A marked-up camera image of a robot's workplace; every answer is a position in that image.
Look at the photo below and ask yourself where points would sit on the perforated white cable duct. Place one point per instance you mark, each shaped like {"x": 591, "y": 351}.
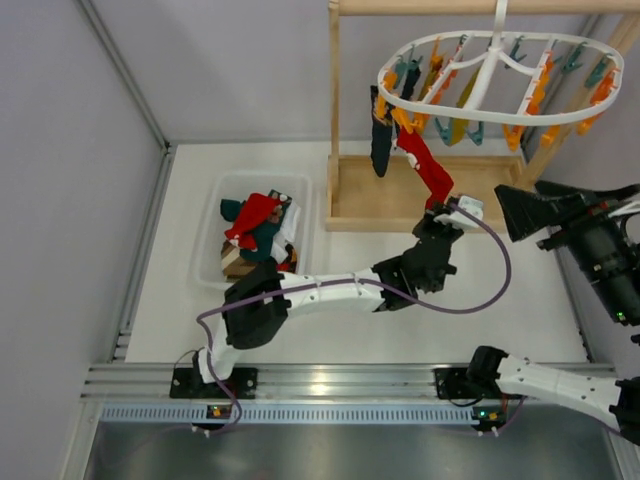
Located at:
{"x": 298, "y": 413}

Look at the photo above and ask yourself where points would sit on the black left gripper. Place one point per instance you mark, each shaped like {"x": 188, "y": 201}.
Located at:
{"x": 435, "y": 226}

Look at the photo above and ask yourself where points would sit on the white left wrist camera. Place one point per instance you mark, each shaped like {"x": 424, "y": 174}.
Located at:
{"x": 463, "y": 213}

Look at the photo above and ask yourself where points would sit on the dark teal Santa sock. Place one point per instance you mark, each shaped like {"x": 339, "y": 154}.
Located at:
{"x": 381, "y": 136}

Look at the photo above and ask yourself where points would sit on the mustard yellow sock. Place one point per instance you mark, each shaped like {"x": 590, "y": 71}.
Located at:
{"x": 468, "y": 89}

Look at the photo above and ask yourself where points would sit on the wooden hanger rack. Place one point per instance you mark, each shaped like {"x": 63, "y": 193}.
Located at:
{"x": 477, "y": 157}

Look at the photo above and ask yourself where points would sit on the dark navy hanging sock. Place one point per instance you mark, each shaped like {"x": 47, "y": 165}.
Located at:
{"x": 412, "y": 76}

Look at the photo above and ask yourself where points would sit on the red sock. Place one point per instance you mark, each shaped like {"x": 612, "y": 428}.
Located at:
{"x": 256, "y": 210}
{"x": 437, "y": 180}

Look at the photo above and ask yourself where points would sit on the dark green sock in bin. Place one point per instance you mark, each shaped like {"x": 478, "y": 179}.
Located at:
{"x": 229, "y": 210}

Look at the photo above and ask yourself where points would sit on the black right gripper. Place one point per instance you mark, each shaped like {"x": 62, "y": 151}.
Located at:
{"x": 560, "y": 220}

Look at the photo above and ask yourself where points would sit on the white oval clip hanger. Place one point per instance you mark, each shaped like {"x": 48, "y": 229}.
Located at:
{"x": 517, "y": 68}

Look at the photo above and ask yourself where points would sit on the clear plastic bin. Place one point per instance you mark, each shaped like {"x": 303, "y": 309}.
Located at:
{"x": 239, "y": 185}

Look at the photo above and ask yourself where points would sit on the brown patterned socks in bin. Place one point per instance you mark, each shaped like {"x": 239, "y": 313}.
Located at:
{"x": 234, "y": 266}

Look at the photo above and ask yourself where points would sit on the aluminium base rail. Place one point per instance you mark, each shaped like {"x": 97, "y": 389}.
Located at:
{"x": 154, "y": 382}

